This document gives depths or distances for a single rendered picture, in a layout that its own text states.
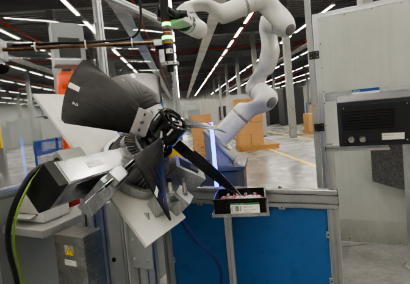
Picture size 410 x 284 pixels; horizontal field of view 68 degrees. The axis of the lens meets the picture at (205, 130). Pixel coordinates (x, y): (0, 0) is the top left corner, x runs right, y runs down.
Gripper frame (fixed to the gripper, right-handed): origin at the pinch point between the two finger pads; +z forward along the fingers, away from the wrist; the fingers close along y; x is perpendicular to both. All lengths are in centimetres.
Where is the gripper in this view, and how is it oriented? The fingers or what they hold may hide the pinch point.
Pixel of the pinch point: (165, 12)
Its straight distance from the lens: 124.3
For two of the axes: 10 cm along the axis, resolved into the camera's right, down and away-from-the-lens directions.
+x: -0.9, -9.9, -0.5
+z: -4.1, 0.9, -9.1
